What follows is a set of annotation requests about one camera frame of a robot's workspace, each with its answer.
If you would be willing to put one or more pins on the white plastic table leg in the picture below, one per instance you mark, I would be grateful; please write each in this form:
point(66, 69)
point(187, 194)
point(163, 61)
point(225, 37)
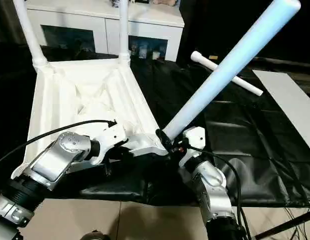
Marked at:
point(30, 32)
point(247, 86)
point(124, 27)
point(230, 65)

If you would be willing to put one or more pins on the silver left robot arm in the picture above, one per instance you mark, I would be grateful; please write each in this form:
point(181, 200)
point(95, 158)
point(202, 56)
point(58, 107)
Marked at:
point(49, 165)

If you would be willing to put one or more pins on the black work mat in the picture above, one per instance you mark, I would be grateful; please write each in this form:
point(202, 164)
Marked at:
point(235, 165)

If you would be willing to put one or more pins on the small yellow tag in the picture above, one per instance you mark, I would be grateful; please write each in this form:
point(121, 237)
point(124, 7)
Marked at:
point(213, 57)

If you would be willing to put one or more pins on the flat white board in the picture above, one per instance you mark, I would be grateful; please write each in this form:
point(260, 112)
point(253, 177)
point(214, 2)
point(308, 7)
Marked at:
point(295, 100)

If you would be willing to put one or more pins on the black stand leg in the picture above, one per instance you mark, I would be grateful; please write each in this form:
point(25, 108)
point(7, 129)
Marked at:
point(285, 225)

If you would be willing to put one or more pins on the white cabinet with glass doors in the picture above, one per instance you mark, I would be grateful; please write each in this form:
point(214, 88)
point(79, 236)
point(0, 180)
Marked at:
point(79, 12)

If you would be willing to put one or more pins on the small grey object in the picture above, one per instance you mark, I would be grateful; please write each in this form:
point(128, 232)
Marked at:
point(116, 2)

